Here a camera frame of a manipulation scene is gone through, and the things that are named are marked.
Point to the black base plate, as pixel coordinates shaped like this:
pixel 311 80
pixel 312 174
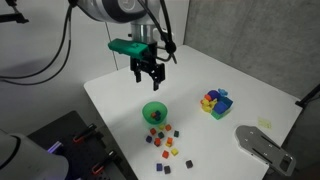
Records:
pixel 70 156

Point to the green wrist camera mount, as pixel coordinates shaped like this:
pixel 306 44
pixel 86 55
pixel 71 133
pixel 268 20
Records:
pixel 128 46

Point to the yellow toy piece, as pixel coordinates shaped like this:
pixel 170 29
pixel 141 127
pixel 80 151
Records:
pixel 206 105

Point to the orange and yellow block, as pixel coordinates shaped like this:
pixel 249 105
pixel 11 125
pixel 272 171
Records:
pixel 169 141

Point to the red and black clamp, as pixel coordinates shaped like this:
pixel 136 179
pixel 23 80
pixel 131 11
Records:
pixel 85 133
pixel 104 162

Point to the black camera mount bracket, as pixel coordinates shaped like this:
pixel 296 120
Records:
pixel 13 17

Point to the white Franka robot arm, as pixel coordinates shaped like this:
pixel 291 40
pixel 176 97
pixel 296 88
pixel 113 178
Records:
pixel 110 8

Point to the black tripod leg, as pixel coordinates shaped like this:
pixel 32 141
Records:
pixel 310 95

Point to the green toy block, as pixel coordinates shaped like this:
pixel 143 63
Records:
pixel 218 116

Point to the purple cube block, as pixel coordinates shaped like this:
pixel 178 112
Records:
pixel 149 139

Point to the light blue toy piece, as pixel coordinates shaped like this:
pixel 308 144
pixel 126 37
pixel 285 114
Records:
pixel 222 91

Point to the yellow cube block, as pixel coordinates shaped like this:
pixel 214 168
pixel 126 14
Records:
pixel 161 126
pixel 174 151

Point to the dark green cube block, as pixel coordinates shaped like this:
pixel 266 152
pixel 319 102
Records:
pixel 161 135
pixel 176 133

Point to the large blue toy cube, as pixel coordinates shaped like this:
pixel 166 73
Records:
pixel 220 107

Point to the grey metal mounting plate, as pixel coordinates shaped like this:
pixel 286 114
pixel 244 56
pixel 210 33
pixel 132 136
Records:
pixel 256 143

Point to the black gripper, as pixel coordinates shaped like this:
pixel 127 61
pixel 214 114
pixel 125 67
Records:
pixel 151 63

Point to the orange toy piece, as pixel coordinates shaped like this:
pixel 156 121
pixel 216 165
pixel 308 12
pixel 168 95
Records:
pixel 208 97

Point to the orange cube block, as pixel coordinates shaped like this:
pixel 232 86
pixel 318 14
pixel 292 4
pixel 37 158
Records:
pixel 168 127

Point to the purple round toy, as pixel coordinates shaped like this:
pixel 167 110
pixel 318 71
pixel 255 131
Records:
pixel 213 94

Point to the blue cube block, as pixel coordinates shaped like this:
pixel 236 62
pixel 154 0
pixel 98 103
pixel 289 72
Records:
pixel 159 166
pixel 158 113

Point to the large teal toy cube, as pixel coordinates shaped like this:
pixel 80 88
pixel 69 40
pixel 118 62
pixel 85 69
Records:
pixel 228 101

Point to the green plastic bowl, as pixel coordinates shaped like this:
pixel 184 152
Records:
pixel 146 111

